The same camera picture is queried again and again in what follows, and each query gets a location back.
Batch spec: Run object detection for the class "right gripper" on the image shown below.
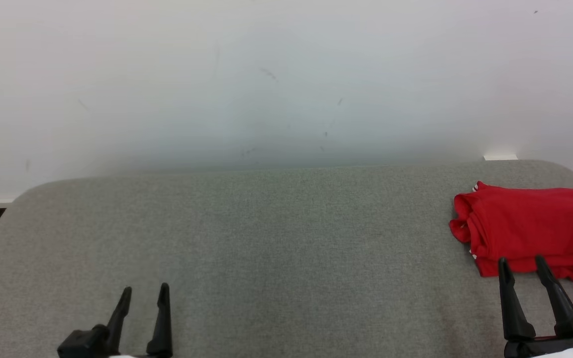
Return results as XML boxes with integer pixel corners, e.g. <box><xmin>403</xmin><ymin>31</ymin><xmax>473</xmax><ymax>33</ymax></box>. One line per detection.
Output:
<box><xmin>498</xmin><ymin>255</ymin><xmax>573</xmax><ymax>358</ymax></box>

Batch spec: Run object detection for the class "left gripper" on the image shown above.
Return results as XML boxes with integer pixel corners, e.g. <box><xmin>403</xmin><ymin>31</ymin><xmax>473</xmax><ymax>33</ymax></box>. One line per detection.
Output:
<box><xmin>107</xmin><ymin>283</ymin><xmax>173</xmax><ymax>358</ymax></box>

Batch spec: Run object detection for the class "white right camera bracket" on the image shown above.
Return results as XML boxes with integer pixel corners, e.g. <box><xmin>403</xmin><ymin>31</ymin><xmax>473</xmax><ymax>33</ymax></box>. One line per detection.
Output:
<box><xmin>530</xmin><ymin>348</ymin><xmax>573</xmax><ymax>358</ymax></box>

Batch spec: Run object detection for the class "red white basketball jersey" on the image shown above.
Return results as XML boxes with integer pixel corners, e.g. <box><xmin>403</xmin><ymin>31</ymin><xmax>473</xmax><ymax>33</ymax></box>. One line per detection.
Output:
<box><xmin>449</xmin><ymin>181</ymin><xmax>573</xmax><ymax>278</ymax></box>

